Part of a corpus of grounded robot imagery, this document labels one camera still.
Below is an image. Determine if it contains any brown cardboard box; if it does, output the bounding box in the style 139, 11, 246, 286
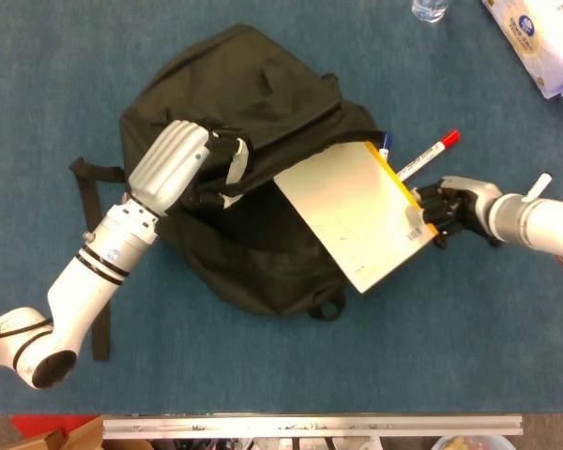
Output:
2, 416, 105, 450

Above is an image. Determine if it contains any aluminium profile rail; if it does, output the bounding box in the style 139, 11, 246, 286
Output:
101, 414, 525, 441

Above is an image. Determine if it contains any red object under table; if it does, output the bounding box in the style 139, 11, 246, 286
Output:
11, 414, 99, 437

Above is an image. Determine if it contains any blue felt table cloth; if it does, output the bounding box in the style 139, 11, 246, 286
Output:
0, 0, 563, 416

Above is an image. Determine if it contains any clear plastic water bottle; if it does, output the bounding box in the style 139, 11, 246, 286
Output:
411, 0, 450, 23

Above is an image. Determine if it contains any white and yellow notebook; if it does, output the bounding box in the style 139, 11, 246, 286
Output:
271, 140, 440, 295

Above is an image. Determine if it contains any black fabric backpack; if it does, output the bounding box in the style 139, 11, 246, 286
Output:
68, 22, 390, 362

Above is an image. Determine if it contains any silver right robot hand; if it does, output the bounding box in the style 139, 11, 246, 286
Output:
405, 175, 506, 249

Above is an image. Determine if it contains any white marker with red cap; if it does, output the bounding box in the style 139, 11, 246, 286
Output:
394, 129, 462, 183

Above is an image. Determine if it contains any light blue plastic bowl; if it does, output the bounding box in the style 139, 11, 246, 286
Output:
431, 435, 506, 450

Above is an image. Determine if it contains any white marker with blue cap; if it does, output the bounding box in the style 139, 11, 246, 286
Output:
378, 130, 393, 164

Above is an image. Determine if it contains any white tissue pack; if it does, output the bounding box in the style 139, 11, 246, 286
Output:
480, 0, 563, 100

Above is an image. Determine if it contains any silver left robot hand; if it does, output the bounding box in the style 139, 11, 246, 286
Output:
127, 119, 254, 219

